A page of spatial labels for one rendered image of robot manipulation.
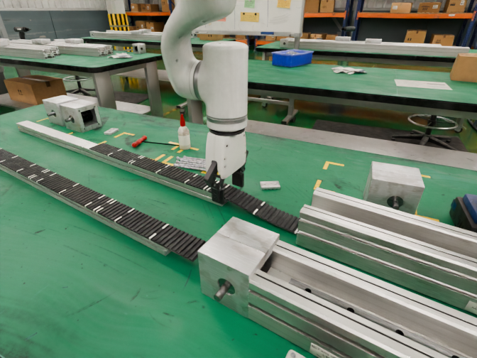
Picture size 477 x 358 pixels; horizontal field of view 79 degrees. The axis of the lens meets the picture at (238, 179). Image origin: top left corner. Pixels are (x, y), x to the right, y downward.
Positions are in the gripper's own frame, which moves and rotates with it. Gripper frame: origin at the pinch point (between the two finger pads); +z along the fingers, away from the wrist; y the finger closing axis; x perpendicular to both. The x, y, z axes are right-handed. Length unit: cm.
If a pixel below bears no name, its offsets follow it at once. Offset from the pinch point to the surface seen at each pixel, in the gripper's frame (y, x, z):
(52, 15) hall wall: -614, -1161, -18
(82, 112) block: -13, -76, -3
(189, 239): 17.7, 2.8, 0.7
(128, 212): 18.2, -13.3, 0.5
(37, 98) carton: -115, -342, 52
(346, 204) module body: -2.2, 26.2, -4.2
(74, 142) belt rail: 1, -60, 1
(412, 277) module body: 5.0, 39.6, 1.1
